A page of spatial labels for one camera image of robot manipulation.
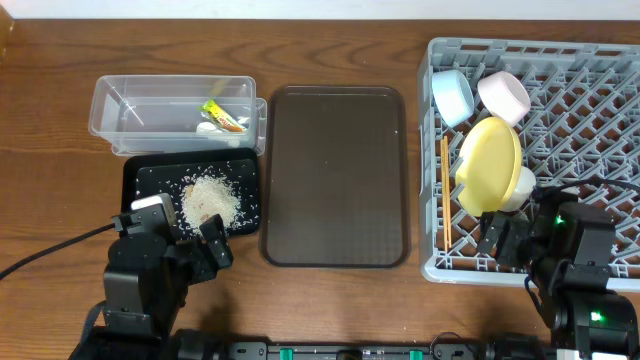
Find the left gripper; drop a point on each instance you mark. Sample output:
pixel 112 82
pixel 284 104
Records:
pixel 189 248

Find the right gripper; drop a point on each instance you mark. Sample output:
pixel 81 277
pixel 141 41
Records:
pixel 518 232

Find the white cup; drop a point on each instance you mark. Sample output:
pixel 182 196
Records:
pixel 524 187

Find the rice grains food waste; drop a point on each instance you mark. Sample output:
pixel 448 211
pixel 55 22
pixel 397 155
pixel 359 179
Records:
pixel 206 198

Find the yellow plate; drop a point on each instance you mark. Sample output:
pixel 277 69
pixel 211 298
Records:
pixel 491 156

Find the wooden chopstick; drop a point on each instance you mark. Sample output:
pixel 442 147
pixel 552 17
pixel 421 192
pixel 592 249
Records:
pixel 449 207
pixel 445 190

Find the white tissue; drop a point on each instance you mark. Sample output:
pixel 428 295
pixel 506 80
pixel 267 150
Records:
pixel 207 128

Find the white bowl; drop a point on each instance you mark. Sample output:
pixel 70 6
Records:
pixel 504 96

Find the green yellow snack wrapper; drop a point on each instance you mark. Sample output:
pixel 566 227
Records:
pixel 221 118

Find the light blue bowl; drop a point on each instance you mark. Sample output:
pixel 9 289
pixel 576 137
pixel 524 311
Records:
pixel 453 96

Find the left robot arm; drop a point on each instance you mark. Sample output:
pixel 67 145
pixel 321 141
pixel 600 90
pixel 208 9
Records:
pixel 146 283

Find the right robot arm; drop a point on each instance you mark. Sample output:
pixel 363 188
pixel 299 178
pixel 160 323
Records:
pixel 579 309

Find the grey dishwasher rack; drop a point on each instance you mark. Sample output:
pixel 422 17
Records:
pixel 582 129

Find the black plastic bin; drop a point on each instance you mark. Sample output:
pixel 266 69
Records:
pixel 171 173

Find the clear plastic bin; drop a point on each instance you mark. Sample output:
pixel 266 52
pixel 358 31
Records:
pixel 146 114

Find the brown serving tray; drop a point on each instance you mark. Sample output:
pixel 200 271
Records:
pixel 336 178

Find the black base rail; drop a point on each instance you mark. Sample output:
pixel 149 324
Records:
pixel 350 351

